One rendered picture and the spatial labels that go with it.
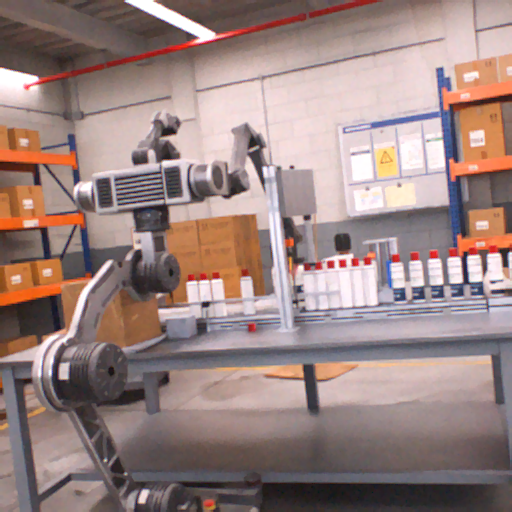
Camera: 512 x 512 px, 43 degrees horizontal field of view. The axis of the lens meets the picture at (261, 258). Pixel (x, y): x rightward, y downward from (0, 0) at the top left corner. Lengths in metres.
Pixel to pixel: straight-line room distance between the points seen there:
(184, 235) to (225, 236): 0.42
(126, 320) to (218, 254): 3.69
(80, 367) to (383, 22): 6.01
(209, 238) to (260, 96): 2.14
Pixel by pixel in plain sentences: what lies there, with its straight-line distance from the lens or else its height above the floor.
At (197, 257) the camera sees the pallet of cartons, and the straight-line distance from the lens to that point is 6.32.
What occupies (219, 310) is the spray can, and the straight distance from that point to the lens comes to 2.86.
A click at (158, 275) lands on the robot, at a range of 2.34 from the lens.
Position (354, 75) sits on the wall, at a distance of 7.39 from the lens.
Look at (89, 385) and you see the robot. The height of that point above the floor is 0.86.
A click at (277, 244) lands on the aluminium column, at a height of 1.18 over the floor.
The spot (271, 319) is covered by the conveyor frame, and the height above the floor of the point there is 0.86.
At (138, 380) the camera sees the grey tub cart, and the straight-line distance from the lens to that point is 5.16.
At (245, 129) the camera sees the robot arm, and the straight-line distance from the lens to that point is 2.73.
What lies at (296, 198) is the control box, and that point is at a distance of 2.61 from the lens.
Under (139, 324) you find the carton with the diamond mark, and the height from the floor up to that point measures 0.92.
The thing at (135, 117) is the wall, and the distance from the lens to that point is 8.46.
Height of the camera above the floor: 1.27
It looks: 3 degrees down
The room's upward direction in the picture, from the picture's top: 7 degrees counter-clockwise
